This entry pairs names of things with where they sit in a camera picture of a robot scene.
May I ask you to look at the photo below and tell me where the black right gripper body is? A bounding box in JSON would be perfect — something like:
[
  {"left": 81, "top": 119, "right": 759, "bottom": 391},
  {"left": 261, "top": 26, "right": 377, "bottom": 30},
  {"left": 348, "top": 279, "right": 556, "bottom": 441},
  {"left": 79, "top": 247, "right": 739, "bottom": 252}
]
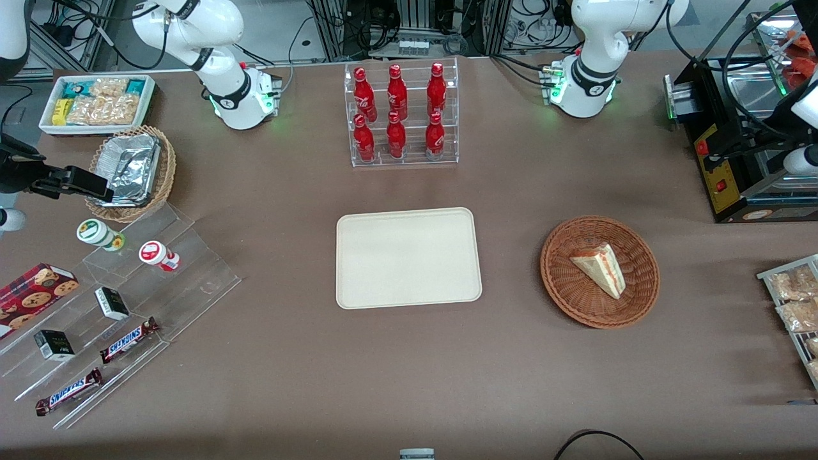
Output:
[{"left": 0, "top": 134, "right": 49, "bottom": 194}]

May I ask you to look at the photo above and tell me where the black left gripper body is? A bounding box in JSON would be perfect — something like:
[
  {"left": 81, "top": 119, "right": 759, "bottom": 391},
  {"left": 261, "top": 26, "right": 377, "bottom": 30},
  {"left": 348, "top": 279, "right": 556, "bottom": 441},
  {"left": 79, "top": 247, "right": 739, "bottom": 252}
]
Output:
[{"left": 767, "top": 96, "right": 818, "bottom": 146}]

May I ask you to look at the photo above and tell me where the triangular sandwich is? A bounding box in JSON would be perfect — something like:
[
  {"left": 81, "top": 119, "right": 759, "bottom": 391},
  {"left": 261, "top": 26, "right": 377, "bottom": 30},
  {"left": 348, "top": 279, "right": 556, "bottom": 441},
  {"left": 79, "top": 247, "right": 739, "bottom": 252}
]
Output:
[{"left": 569, "top": 243, "right": 627, "bottom": 300}]

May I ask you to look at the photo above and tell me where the light wicker basket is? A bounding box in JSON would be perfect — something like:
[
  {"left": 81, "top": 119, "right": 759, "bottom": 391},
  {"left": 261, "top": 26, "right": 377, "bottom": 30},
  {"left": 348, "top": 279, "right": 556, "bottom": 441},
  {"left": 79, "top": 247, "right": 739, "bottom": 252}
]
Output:
[{"left": 85, "top": 125, "right": 177, "bottom": 224}]

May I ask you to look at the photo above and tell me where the round brown wicker basket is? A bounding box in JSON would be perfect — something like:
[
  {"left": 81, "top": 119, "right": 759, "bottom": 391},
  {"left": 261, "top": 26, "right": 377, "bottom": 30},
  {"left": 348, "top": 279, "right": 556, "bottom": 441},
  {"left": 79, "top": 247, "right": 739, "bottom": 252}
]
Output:
[{"left": 540, "top": 216, "right": 661, "bottom": 330}]

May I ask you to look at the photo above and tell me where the beige plastic tray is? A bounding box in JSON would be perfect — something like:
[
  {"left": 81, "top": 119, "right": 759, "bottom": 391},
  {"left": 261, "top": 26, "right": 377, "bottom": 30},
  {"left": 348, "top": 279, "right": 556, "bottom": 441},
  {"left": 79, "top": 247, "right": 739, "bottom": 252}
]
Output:
[{"left": 336, "top": 207, "right": 483, "bottom": 311}]

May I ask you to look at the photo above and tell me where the aluminium foil container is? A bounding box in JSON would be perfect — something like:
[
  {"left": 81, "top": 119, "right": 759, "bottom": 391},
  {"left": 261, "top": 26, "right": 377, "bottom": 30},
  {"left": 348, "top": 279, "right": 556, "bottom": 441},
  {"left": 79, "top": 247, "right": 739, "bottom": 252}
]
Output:
[{"left": 95, "top": 134, "right": 162, "bottom": 207}]

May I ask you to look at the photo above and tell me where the green-capped yogurt bottle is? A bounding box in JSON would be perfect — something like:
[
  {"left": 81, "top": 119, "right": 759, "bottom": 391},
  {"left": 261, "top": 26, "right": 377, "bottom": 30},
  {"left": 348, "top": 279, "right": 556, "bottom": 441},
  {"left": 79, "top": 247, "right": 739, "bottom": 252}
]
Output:
[{"left": 77, "top": 218, "right": 126, "bottom": 252}]

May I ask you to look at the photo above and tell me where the white rectangular snack bin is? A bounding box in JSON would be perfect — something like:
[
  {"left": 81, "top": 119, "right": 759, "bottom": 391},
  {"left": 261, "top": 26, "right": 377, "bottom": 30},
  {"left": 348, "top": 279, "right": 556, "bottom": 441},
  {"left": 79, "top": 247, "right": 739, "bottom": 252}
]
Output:
[{"left": 38, "top": 74, "right": 157, "bottom": 136}]

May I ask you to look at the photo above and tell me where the steel warmer pan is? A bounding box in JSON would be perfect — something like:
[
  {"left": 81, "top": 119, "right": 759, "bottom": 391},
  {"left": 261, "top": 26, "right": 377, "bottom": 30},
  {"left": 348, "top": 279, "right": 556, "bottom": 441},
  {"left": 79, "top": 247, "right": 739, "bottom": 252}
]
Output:
[{"left": 725, "top": 63, "right": 790, "bottom": 122}]

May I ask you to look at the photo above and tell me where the large clear snack bag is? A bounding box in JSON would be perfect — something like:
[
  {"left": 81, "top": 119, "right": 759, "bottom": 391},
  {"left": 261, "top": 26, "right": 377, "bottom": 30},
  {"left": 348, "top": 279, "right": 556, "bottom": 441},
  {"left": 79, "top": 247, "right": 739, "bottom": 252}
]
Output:
[{"left": 67, "top": 95, "right": 140, "bottom": 127}]

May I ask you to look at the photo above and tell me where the black food warmer machine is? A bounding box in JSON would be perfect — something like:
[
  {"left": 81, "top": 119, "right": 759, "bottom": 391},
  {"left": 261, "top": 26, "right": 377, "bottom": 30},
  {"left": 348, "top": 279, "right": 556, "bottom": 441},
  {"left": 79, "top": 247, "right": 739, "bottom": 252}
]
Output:
[{"left": 663, "top": 10, "right": 818, "bottom": 224}]

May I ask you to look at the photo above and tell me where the red-capped yogurt bottle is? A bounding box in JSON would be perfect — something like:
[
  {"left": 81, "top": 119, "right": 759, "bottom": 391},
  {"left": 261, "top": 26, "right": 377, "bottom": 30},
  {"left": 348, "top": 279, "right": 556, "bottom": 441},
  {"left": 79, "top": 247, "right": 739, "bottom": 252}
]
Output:
[{"left": 139, "top": 240, "right": 181, "bottom": 272}]

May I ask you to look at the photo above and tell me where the small clear snack bag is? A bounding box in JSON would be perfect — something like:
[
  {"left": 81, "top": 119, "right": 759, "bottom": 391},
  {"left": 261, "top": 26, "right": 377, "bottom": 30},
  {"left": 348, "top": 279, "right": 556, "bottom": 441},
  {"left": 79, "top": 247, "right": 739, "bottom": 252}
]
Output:
[{"left": 89, "top": 78, "right": 128, "bottom": 98}]

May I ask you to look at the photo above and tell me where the red plaid cookie box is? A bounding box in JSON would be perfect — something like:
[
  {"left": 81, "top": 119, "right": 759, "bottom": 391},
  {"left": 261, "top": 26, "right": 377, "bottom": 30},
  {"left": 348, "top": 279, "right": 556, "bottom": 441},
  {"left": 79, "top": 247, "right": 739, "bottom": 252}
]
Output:
[{"left": 0, "top": 263, "right": 81, "bottom": 339}]

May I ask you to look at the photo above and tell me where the small black box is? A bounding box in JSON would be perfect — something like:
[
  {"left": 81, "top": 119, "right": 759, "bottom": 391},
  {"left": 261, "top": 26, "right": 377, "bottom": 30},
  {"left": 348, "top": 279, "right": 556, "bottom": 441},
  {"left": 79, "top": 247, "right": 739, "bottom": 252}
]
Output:
[
  {"left": 33, "top": 330, "right": 76, "bottom": 362},
  {"left": 95, "top": 287, "right": 130, "bottom": 321}
]

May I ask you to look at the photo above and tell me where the clear acrylic stepped display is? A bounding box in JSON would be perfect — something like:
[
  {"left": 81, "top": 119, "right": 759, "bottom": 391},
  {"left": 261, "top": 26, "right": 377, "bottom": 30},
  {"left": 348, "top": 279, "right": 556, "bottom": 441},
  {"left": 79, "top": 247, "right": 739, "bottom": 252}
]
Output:
[{"left": 0, "top": 203, "right": 242, "bottom": 430}]

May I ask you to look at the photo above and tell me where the clear bag of snacks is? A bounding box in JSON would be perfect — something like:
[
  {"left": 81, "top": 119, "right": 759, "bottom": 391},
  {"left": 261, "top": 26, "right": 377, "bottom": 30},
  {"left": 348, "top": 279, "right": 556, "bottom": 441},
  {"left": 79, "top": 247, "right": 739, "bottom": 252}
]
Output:
[
  {"left": 776, "top": 299, "right": 818, "bottom": 333},
  {"left": 769, "top": 265, "right": 818, "bottom": 301}
]

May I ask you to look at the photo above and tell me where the Snickers chocolate bar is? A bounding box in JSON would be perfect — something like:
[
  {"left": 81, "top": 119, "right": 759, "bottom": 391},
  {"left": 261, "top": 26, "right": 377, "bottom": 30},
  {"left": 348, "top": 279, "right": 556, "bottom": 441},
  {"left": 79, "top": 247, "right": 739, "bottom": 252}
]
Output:
[
  {"left": 35, "top": 367, "right": 104, "bottom": 417},
  {"left": 99, "top": 317, "right": 160, "bottom": 365}
]

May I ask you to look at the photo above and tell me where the red cola bottle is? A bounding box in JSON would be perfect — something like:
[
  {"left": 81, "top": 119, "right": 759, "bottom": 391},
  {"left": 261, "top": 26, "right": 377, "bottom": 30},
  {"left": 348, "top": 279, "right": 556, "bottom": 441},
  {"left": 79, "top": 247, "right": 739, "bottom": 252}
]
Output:
[
  {"left": 353, "top": 114, "right": 376, "bottom": 162},
  {"left": 353, "top": 67, "right": 378, "bottom": 122},
  {"left": 386, "top": 111, "right": 407, "bottom": 159},
  {"left": 426, "top": 62, "right": 447, "bottom": 116},
  {"left": 387, "top": 64, "right": 408, "bottom": 121},
  {"left": 425, "top": 112, "right": 445, "bottom": 160}
]

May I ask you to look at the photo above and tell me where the aluminium equipment rack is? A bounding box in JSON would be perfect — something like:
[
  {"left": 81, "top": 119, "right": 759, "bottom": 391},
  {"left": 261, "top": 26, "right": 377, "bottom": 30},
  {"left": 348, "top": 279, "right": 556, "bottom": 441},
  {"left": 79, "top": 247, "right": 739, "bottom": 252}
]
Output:
[{"left": 308, "top": 0, "right": 513, "bottom": 62}]

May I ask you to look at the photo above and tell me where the clear acrylic bottle rack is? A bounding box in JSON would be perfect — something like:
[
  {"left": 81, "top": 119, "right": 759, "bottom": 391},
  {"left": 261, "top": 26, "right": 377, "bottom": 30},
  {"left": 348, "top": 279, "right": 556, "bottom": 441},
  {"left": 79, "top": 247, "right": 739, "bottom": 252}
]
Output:
[{"left": 344, "top": 57, "right": 459, "bottom": 168}]

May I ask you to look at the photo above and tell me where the white wire rack tray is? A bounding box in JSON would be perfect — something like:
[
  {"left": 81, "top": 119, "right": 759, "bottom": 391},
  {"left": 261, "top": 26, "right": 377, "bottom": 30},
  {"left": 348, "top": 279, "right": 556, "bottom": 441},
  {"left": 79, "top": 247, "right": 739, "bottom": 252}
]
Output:
[{"left": 757, "top": 254, "right": 818, "bottom": 390}]

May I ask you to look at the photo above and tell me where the black cable loop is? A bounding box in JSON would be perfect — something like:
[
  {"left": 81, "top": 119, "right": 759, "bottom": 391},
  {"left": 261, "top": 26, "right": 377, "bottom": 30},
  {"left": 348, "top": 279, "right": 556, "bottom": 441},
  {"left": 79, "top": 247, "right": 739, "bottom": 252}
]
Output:
[{"left": 553, "top": 430, "right": 646, "bottom": 460}]

